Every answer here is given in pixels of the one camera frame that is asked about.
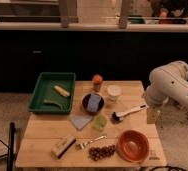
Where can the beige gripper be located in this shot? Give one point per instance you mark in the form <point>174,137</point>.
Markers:
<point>152,115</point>

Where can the green pepper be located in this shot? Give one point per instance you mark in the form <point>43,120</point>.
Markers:
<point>51,102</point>

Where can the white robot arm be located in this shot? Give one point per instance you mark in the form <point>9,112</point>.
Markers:
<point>168,81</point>

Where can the orange ceramic bowl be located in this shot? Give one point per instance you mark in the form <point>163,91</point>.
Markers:
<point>132,146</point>

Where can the white round container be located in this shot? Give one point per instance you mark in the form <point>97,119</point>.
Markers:
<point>113,92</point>

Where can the green plastic cup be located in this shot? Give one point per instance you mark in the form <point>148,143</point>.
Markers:
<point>99,122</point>

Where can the blue sponge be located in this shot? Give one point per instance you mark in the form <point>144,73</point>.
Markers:
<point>93,103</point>

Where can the orange lidded spice jar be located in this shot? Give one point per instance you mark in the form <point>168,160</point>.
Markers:
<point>97,82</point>

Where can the dark round bowl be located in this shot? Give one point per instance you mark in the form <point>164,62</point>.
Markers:
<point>85,103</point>

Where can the bunch of dark grapes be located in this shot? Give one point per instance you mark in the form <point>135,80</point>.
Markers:
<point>98,153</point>

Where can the blue grey cloth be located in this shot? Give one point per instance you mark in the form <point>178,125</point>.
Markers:
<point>80,121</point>

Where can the silver metal fork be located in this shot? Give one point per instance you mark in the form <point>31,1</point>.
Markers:
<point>83,145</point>

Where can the green plastic tray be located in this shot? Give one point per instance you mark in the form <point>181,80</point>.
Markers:
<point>44,89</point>

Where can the white handled dish brush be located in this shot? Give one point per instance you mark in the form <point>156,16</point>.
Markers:
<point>118,116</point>

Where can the black chair frame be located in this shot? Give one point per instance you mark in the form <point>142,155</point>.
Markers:
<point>8,152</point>

